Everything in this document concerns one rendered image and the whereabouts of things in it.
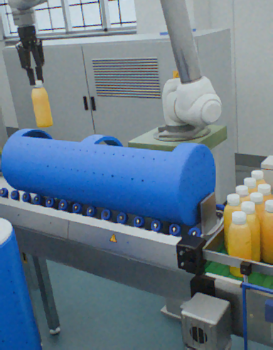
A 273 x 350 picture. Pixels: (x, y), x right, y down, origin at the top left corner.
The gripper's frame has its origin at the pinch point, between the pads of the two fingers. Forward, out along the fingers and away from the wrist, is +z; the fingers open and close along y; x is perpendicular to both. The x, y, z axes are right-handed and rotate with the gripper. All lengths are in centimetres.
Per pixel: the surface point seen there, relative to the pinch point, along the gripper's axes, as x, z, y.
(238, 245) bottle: 98, 45, 24
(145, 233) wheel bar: 60, 54, 17
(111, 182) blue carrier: 50, 34, 19
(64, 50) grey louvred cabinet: -128, 6, -152
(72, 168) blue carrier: 30.7, 31.2, 18.7
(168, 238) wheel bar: 69, 54, 17
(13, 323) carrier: 31, 72, 59
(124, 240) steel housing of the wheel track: 51, 58, 18
